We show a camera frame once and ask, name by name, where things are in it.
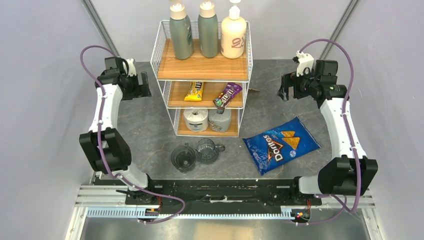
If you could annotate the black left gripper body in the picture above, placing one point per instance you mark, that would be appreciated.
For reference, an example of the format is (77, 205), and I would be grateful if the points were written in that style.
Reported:
(133, 89)

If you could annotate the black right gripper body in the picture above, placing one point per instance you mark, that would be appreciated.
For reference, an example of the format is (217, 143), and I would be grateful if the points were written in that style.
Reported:
(303, 85)

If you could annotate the white wire wooden shelf rack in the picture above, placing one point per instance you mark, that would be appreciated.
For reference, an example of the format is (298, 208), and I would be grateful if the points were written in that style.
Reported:
(174, 76)

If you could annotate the black coffee dripper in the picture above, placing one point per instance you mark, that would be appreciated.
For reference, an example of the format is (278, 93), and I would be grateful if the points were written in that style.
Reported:
(184, 158)

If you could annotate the orange coffee filter package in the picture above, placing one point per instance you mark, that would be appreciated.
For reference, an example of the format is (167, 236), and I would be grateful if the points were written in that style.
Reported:
(253, 90)

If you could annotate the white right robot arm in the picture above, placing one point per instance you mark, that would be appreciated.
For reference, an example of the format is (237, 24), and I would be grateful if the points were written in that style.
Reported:
(350, 171)

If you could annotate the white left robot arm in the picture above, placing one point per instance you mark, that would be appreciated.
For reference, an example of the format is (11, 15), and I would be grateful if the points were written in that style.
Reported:
(105, 148)

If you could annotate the yellow M&M's candy bag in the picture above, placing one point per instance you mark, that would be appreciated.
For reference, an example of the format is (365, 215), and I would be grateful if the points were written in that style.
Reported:
(195, 93)

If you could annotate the green bottle left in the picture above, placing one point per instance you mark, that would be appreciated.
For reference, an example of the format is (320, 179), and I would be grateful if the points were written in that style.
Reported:
(180, 30)

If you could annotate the green bottle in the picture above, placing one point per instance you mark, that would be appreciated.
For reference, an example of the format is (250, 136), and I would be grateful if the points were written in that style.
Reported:
(208, 29)
(180, 30)

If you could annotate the blue Doritos chip bag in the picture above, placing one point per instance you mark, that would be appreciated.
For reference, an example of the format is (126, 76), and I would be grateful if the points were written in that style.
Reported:
(280, 145)

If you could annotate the purple M&M's candy bag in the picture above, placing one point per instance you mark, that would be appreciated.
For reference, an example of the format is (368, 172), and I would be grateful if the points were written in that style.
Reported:
(228, 93)

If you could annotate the cream pump lotion bottle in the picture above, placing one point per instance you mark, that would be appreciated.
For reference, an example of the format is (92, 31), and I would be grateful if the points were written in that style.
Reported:
(233, 29)

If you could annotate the green bottle middle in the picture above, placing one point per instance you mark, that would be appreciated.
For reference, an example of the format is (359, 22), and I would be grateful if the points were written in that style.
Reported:
(208, 29)

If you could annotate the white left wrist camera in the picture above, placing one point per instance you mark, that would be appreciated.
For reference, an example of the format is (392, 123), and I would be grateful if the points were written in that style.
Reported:
(131, 67)

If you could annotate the aluminium rail frame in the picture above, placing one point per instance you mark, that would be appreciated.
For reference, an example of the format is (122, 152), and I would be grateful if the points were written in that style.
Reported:
(93, 219)

